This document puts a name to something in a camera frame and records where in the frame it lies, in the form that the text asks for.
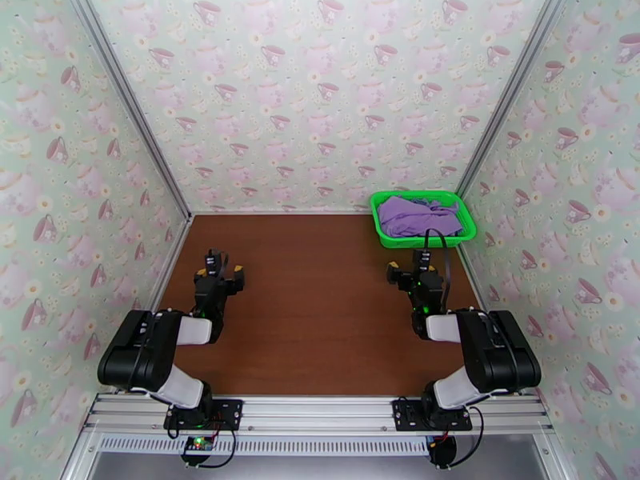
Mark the green plastic laundry basket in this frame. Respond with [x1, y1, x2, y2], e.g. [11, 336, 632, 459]
[370, 190, 477, 250]

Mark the black round controller housing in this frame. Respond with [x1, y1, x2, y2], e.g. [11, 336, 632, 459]
[427, 435, 458, 468]

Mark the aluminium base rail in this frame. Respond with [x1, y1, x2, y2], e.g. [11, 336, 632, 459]
[82, 393, 556, 436]

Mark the controller board with green light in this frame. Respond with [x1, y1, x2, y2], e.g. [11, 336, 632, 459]
[182, 435, 217, 457]

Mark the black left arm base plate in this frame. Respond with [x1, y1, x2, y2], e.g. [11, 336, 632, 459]
[163, 398, 244, 430]

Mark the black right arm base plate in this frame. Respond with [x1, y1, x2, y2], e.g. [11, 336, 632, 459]
[391, 398, 474, 433]

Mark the black base cable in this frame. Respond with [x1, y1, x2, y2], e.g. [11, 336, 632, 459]
[439, 406, 485, 467]
[167, 427, 240, 469]

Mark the slotted white cable tray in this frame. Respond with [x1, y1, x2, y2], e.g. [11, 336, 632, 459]
[97, 434, 434, 456]

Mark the aluminium side rail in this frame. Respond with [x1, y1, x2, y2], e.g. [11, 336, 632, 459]
[150, 215, 194, 314]
[457, 243, 489, 312]

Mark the purple T-shirt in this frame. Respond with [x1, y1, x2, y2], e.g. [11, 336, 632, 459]
[377, 194, 463, 240]

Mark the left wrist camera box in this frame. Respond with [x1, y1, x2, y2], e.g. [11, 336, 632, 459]
[205, 249, 229, 276]

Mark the aluminium corner post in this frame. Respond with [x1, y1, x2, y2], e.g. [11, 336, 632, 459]
[454, 0, 571, 197]
[67, 0, 194, 220]

